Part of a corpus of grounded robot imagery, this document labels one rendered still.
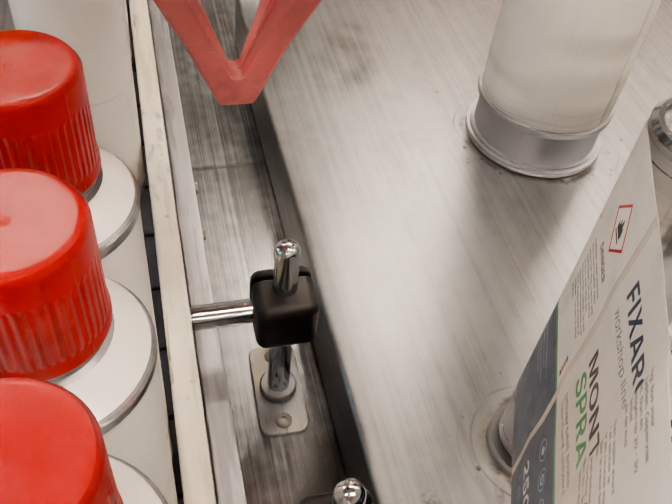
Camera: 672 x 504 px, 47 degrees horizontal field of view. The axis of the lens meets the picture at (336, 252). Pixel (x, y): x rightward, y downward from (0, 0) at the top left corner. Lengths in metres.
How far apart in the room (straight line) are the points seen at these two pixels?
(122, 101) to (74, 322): 0.25
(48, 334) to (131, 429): 0.04
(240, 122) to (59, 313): 0.44
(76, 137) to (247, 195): 0.33
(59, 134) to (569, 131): 0.35
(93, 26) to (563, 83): 0.25
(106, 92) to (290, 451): 0.20
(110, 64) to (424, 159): 0.21
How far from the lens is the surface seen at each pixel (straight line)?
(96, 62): 0.39
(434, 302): 0.42
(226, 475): 0.36
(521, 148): 0.50
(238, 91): 0.30
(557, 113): 0.48
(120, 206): 0.22
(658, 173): 0.24
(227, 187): 0.54
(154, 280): 0.42
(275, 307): 0.35
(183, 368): 0.34
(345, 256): 0.43
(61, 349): 0.17
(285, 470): 0.41
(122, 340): 0.19
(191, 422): 0.33
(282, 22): 0.28
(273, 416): 0.42
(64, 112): 0.20
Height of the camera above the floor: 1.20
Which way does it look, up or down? 48 degrees down
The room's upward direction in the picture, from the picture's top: 8 degrees clockwise
